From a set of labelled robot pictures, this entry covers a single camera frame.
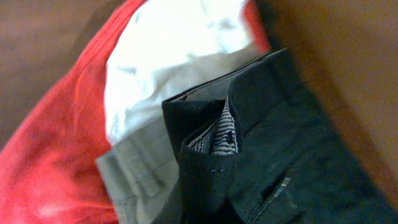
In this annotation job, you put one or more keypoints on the red t-shirt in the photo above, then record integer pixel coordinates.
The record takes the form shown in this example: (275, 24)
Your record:
(48, 168)

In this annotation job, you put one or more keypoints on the grey khaki shorts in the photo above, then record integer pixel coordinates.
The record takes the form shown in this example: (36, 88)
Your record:
(143, 174)

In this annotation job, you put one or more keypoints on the black shorts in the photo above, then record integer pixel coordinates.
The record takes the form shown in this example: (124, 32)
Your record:
(311, 176)

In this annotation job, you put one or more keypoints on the white garment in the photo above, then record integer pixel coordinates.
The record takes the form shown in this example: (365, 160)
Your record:
(168, 47)

